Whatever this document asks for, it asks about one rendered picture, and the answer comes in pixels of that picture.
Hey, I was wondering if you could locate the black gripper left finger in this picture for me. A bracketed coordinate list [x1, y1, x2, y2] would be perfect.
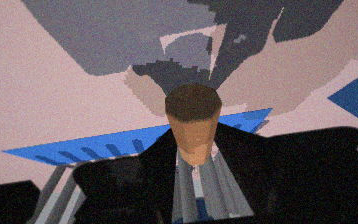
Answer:
[72, 127, 177, 224]

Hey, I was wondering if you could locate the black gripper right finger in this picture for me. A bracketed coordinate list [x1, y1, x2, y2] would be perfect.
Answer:
[214, 122, 358, 215]

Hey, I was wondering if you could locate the blue flat strip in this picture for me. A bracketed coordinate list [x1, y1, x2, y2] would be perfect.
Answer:
[2, 108, 272, 165]

